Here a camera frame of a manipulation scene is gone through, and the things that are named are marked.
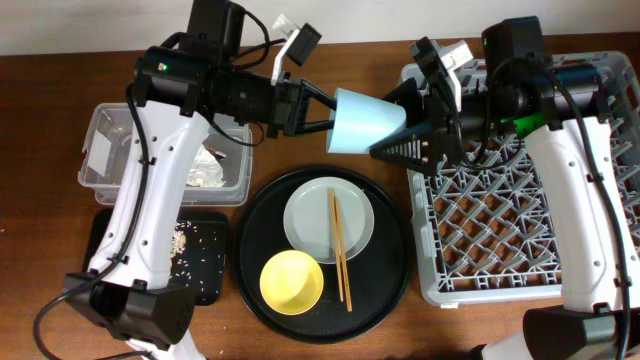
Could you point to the black rectangular tray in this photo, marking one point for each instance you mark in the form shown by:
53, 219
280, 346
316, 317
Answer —
199, 268

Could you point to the food scraps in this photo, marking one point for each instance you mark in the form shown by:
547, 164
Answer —
178, 241

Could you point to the grey dishwasher rack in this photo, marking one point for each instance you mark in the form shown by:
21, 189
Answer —
487, 236

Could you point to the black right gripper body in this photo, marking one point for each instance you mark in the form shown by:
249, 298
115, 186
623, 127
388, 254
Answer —
476, 121

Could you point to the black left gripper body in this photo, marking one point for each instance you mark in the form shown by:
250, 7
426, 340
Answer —
257, 101

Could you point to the white napkin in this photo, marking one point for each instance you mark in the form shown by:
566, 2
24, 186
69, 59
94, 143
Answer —
206, 171

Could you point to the yellow bowl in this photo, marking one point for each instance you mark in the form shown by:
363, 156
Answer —
291, 282

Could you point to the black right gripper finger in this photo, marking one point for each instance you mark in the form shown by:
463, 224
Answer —
408, 97
410, 148

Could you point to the wooden chopstick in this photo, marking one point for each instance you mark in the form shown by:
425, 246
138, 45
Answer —
342, 255
331, 198

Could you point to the blue cup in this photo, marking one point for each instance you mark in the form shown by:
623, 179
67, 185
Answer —
360, 121

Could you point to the clear plastic bin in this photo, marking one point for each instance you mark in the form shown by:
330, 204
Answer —
107, 144

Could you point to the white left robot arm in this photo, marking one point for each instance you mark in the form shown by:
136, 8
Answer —
155, 323

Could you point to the round black tray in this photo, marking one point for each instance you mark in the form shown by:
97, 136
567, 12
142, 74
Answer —
378, 275

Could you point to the grey plate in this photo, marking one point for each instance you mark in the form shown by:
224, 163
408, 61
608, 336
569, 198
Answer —
307, 222

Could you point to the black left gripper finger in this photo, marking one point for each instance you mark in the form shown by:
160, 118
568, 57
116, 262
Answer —
311, 91
314, 127

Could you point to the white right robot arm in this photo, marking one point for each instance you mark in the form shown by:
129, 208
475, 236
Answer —
598, 317

